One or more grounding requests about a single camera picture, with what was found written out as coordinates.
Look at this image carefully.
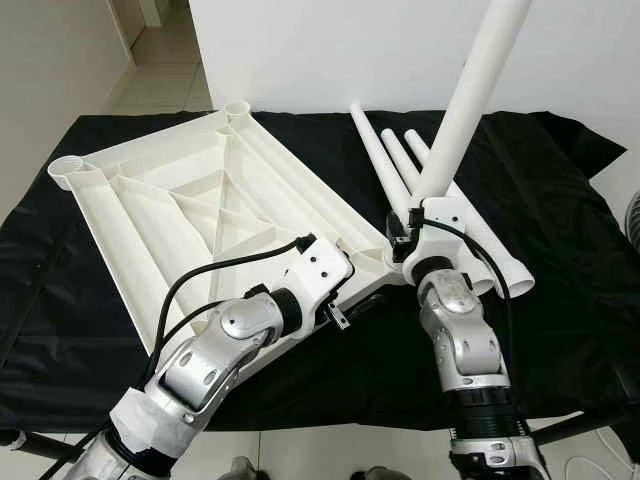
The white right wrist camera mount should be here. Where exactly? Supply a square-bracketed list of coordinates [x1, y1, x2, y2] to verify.
[405, 197, 469, 263]

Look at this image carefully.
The white plastic children table top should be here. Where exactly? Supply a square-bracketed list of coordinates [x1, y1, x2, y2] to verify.
[47, 98, 411, 361]

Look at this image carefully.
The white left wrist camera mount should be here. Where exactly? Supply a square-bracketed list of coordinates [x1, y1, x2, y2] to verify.
[280, 237, 356, 326]

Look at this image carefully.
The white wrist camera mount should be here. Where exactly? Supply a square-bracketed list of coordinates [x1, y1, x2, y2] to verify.
[280, 237, 356, 326]
[405, 197, 469, 263]

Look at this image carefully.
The black tablecloth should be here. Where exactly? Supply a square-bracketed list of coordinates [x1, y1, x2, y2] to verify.
[0, 108, 640, 436]

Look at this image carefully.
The grey robot left foot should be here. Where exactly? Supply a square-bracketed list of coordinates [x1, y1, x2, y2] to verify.
[230, 458, 259, 480]

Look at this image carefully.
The white plastic table leg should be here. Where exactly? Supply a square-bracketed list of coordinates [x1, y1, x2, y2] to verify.
[412, 0, 534, 206]
[350, 100, 413, 221]
[405, 130, 537, 299]
[380, 130, 501, 298]

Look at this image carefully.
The white electric fan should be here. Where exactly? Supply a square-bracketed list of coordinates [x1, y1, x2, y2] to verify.
[625, 190, 640, 241]

